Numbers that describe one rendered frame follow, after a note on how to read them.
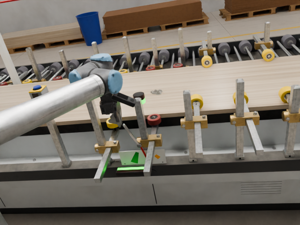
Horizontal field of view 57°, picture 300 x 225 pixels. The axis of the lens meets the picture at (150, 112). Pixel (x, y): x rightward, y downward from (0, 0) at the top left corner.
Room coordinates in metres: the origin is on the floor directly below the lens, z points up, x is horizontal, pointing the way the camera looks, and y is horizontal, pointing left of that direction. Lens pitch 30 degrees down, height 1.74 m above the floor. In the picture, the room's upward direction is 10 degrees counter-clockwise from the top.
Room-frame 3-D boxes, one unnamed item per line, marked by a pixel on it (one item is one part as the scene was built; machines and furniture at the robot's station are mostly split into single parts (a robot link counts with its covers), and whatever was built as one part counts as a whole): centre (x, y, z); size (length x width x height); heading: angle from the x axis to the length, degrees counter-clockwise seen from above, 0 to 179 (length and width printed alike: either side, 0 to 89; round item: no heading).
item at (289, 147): (1.11, -0.68, 0.87); 0.04 x 0.04 x 0.48; 78
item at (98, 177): (1.26, 0.27, 0.82); 0.44 x 0.03 x 0.04; 168
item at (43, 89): (1.37, 0.55, 1.18); 0.07 x 0.07 x 0.08; 78
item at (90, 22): (6.96, 1.05, 0.35); 0.55 x 0.55 x 0.70
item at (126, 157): (1.25, 0.09, 0.75); 0.26 x 0.01 x 0.10; 78
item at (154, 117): (1.40, -0.02, 0.85); 0.08 x 0.08 x 0.11
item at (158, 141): (1.26, 0.03, 0.85); 0.14 x 0.06 x 0.05; 78
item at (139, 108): (1.26, 0.05, 0.87); 0.04 x 0.04 x 0.48; 78
